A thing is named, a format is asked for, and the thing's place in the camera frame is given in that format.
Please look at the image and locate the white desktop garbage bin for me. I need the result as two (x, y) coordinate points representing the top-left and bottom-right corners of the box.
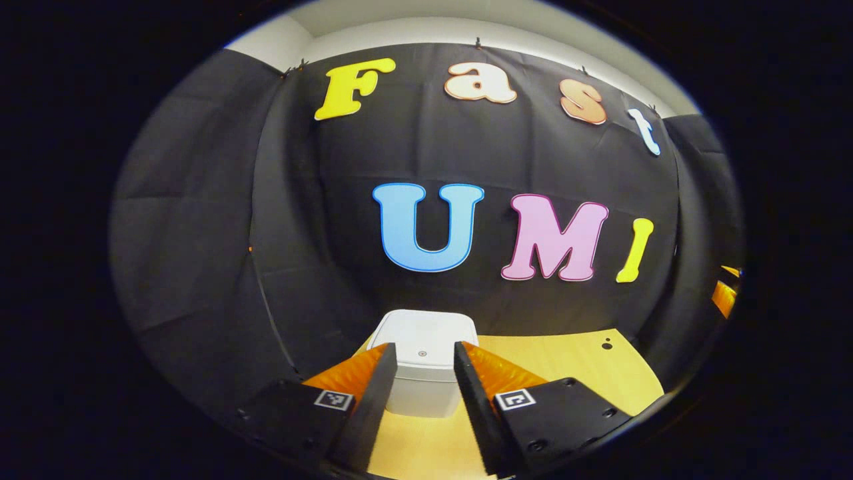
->
(367, 309), (480, 419)

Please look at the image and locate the wooden desktop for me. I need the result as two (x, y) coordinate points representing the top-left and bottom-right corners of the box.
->
(357, 327), (666, 480)

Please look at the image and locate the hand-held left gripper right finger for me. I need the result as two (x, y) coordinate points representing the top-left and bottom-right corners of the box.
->
(454, 341), (632, 477)

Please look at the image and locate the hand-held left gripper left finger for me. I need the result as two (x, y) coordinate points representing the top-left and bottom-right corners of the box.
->
(233, 342), (399, 475)

